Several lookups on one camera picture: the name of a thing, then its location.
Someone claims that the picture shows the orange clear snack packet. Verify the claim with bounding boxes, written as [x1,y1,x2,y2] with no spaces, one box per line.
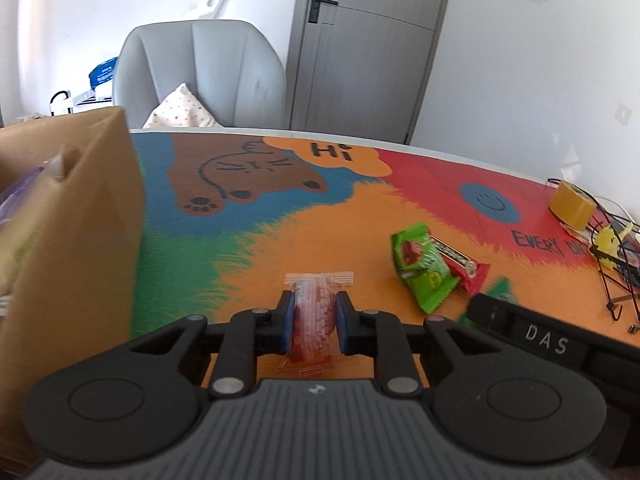
[278,271,355,379]

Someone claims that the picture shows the purple wafer packet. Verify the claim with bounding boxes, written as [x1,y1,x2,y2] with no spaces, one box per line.
[1,153,66,318]

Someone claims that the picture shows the light green snack packet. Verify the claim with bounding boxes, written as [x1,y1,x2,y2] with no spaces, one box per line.
[390,222,459,314]

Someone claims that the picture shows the red candy bar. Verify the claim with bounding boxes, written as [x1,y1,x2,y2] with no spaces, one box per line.
[431,236,490,296]

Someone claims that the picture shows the colourful cartoon table mat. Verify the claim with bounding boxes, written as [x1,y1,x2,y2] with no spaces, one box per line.
[132,132,639,345]

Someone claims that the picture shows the yellow plush toy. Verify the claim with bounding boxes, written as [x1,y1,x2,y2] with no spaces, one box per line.
[593,221,634,270]

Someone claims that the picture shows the dark green snack packet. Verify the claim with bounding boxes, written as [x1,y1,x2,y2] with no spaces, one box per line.
[458,276,518,330]

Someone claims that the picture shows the yellow tape roll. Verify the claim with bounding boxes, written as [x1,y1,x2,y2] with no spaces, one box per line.
[549,180,597,231]

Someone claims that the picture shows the brown cardboard box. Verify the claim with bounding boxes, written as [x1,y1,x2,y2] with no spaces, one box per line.
[1,107,144,470]

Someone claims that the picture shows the dotted white cushion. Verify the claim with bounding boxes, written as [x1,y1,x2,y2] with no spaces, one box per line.
[143,84,219,129]

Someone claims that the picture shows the grey armchair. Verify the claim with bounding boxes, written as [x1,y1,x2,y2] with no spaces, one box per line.
[113,20,286,129]

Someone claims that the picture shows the grey door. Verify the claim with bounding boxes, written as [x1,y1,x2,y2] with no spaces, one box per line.
[288,0,445,144]

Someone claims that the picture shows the black shoe rack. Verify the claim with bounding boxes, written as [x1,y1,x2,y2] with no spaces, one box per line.
[49,90,74,116]

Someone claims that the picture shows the blue plastic bag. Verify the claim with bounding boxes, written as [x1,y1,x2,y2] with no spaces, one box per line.
[89,56,118,91]

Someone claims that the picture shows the tangled black cables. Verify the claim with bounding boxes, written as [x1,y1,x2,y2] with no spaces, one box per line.
[546,176,640,335]

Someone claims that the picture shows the black door handle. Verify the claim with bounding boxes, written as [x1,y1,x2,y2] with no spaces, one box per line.
[308,0,338,24]

